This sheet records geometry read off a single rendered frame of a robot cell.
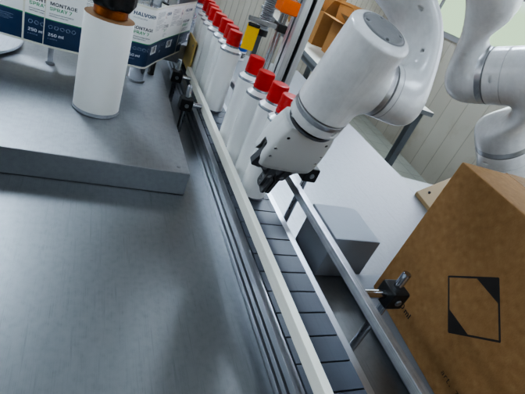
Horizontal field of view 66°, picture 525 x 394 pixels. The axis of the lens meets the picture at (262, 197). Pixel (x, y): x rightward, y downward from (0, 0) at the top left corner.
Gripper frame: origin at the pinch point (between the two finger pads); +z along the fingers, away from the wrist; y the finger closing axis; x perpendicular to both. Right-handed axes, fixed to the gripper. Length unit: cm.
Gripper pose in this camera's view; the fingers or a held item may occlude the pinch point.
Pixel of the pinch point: (267, 180)
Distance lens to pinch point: 70.7
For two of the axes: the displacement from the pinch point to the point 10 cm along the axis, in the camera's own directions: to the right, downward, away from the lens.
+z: -4.3, 5.4, 7.2
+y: -8.9, -1.2, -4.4
